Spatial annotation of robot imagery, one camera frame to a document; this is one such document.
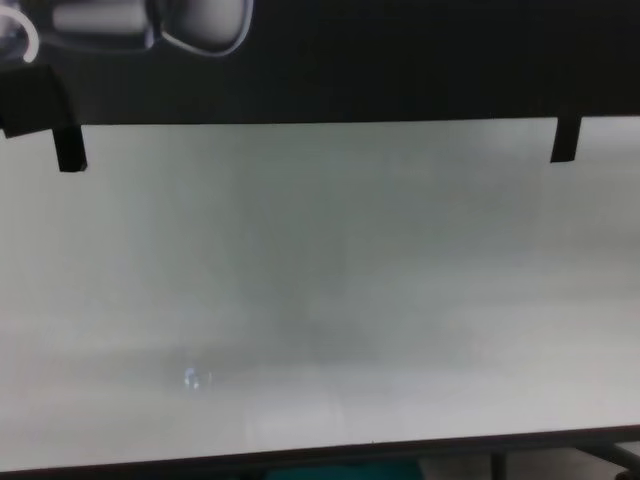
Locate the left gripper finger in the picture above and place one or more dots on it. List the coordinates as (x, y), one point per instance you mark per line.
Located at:
(35, 102)

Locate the black robot print poster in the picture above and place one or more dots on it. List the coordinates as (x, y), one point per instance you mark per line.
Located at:
(400, 60)

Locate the short black tape strip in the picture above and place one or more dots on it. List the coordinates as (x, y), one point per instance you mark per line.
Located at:
(566, 142)
(70, 150)

